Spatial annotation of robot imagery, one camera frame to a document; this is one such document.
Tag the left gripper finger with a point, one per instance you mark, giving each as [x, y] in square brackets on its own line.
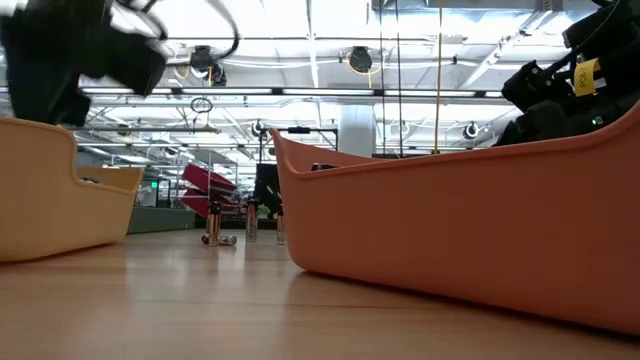
[50, 100]

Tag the yellow plastic bin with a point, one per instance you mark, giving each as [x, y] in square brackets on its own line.
[50, 200]

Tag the orange plastic bin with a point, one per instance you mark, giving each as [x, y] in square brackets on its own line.
[450, 225]

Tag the distant black framed workcell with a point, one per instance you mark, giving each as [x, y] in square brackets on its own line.
[160, 192]

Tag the red tilted storage bin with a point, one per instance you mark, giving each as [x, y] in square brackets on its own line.
[210, 177]
[197, 202]

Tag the black backdrop panel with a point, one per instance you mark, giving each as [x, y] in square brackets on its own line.
[267, 180]

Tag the black metal frame stand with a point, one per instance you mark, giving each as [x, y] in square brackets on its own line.
[299, 130]

